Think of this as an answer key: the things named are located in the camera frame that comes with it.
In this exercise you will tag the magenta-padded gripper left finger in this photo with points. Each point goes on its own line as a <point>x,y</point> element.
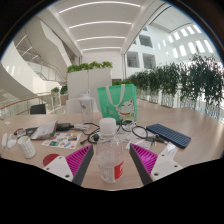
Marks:
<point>60,166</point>

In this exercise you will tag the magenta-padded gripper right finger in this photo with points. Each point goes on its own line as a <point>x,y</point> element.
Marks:
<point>165,165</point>

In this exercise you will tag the clear red-labelled water bottle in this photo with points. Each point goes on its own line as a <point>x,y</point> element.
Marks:
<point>110,156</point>

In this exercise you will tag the flat round red coaster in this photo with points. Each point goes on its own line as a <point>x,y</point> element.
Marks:
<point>50,159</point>

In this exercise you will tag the white paper packet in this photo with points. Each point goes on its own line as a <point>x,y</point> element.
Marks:
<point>145,144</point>
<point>170,149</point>

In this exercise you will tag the colourful sticker sheet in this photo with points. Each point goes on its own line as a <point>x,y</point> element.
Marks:
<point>61,140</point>

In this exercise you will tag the white grid-patterned cup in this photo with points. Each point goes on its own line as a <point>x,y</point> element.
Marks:
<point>26,146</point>

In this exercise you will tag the open paper booklet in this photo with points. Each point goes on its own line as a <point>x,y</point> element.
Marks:
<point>45,130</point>

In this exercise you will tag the black power adapter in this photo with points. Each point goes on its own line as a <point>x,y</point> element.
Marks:
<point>64,126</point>

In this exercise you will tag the white power adapter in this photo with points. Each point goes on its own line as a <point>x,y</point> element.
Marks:
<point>81,126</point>

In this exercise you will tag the black tablet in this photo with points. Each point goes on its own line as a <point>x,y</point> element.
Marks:
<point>30,130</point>

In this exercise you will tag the red and black phone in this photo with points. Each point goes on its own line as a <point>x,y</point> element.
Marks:
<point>20,131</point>

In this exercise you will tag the white computer mouse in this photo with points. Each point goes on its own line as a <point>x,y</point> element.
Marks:
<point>11,143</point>

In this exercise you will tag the black office chair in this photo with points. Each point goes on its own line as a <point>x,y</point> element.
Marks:
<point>38,109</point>

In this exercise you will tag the white chair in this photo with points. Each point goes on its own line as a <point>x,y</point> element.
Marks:
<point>71,106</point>

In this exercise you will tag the white power strip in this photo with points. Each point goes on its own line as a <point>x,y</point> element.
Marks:
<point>4,140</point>

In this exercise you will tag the clear white-lidded shaker bottle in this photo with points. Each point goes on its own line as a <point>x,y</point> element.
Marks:
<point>86,108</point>

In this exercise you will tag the small white paper note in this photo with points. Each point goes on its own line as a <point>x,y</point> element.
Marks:
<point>7,122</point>

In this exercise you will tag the wood-topped glass railing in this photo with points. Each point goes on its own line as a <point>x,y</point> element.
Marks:
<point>20,106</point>

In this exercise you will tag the small potted green plants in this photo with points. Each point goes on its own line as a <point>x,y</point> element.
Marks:
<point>63,90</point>

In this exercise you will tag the green cat-print tote bag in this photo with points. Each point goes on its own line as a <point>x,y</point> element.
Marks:
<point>111,103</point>

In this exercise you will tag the white storage cabinet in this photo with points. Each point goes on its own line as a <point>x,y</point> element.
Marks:
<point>90,85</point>

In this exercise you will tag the tall green plant hedge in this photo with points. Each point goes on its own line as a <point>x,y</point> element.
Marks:
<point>200,80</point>

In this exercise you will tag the green leafy cabinet plants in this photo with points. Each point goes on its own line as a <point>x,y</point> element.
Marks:
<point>90,66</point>

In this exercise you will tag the ceiling light strips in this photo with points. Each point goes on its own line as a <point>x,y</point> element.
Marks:
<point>100,23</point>

